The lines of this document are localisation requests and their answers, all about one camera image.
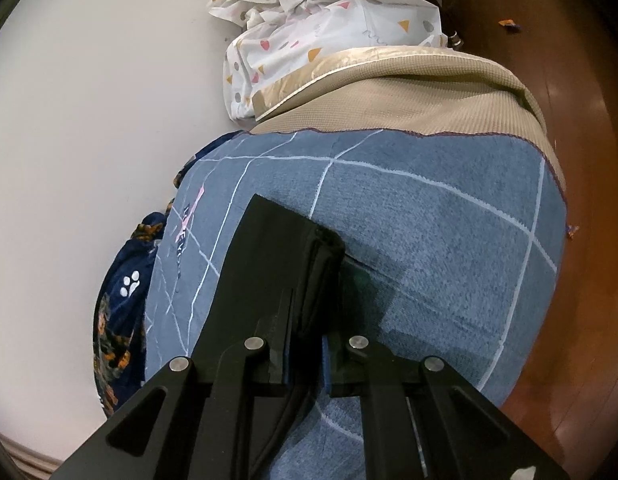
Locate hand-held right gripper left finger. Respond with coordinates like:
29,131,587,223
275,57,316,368
52,287,297,480

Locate beige blanket with satin trim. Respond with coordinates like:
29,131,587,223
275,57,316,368
249,44,570,196

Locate blue checked bed sheet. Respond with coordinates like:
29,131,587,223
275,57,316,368
142,129,567,480

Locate white cloth with coloured shapes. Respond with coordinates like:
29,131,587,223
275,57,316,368
206,0,450,122

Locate black pants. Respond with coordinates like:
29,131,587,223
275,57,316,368
189,193,347,480

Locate navy dog print blanket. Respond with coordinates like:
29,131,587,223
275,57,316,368
92,130,250,418

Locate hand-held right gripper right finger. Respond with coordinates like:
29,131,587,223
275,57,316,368
321,335,572,480

